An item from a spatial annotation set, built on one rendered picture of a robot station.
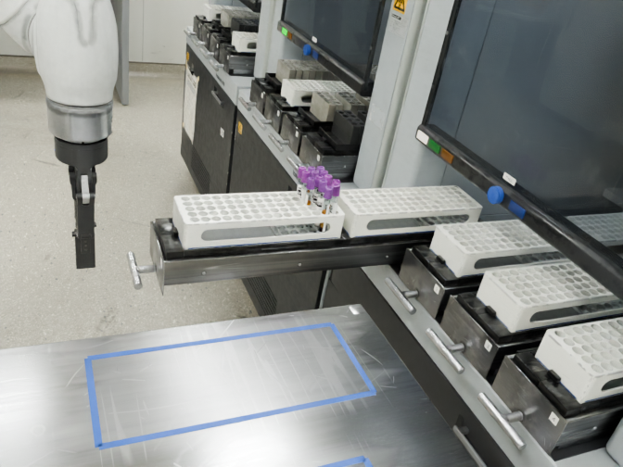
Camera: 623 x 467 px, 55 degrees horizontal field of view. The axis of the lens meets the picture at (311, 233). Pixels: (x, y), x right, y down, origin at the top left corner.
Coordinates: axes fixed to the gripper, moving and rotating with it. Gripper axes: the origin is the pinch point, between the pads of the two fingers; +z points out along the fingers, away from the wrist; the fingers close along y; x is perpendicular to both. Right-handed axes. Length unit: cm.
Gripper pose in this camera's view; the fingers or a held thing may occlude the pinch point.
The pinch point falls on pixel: (84, 248)
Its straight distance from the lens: 105.3
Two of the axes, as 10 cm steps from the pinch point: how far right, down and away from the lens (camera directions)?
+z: -1.6, 8.5, 5.0
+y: -3.7, -5.2, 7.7
